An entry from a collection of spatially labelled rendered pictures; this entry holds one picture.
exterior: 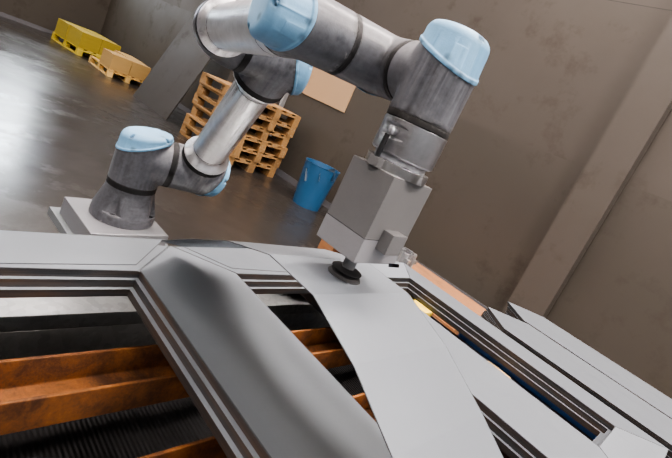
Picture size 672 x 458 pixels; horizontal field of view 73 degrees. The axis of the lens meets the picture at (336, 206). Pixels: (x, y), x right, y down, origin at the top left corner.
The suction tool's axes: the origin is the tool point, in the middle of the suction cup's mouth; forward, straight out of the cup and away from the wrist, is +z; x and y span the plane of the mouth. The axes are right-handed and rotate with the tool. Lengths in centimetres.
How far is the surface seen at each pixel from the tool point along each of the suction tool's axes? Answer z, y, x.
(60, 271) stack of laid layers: 16.2, -19.1, 28.6
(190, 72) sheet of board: 30, 307, 597
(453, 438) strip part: 5.1, 0.5, -19.7
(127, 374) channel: 32.7, -6.0, 24.7
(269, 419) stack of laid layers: 15.7, -6.1, -3.6
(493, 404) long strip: 15.6, 37.5, -14.5
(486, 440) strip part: 6.0, 6.5, -21.3
